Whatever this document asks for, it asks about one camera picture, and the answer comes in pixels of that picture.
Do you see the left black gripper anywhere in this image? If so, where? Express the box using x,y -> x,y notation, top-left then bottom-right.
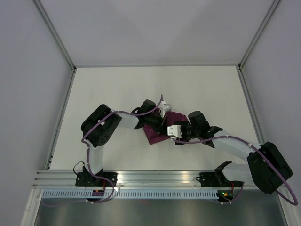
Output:
145,113 -> 168,136

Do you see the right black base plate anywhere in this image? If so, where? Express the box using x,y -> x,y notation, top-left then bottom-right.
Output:
195,172 -> 243,188

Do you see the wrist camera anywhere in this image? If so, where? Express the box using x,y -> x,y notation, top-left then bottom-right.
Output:
159,100 -> 172,118
167,125 -> 182,139

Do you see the purple cloth napkin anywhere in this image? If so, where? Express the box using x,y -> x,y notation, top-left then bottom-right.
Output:
143,111 -> 188,145

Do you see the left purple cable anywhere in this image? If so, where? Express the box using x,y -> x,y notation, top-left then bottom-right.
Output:
41,94 -> 165,208

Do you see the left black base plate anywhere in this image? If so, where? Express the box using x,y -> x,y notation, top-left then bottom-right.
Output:
75,172 -> 118,187

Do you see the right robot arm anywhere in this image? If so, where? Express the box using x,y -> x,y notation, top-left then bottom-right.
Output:
167,111 -> 293,194

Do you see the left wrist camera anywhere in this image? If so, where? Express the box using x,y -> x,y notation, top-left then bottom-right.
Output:
159,100 -> 172,118

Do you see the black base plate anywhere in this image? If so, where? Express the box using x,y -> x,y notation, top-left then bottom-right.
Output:
195,172 -> 243,188
75,172 -> 118,187

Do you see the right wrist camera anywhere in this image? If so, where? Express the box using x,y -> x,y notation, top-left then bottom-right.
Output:
167,125 -> 182,139

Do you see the right aluminium frame post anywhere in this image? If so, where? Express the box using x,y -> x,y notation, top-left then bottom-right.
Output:
237,0 -> 283,69

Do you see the left aluminium frame post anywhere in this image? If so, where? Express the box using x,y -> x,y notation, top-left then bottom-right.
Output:
32,0 -> 76,72

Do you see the white slotted cable duct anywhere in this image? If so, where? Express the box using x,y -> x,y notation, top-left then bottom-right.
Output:
42,189 -> 218,199

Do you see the aluminium frame post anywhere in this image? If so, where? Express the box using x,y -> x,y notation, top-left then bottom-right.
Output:
237,0 -> 283,69
32,0 -> 76,72

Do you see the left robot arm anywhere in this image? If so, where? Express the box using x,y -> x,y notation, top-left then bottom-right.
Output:
81,97 -> 172,186

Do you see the aluminium front rail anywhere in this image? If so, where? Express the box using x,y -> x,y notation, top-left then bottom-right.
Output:
32,169 -> 289,190

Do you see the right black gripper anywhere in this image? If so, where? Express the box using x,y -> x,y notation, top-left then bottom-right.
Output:
174,120 -> 200,145

